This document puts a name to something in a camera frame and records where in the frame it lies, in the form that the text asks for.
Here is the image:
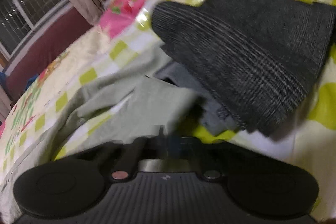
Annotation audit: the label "light green pants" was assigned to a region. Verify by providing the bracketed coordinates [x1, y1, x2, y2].
[1, 68, 199, 223]

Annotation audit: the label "green checkered bed sheet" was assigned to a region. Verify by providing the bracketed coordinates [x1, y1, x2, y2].
[1, 0, 335, 223]

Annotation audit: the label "dark grey folded garment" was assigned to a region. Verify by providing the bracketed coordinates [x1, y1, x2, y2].
[151, 0, 335, 135]

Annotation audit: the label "maroon sofa bench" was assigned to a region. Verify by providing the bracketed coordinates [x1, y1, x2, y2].
[5, 8, 92, 101]

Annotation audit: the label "barred window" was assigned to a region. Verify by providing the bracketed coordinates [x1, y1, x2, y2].
[1, 0, 68, 58]

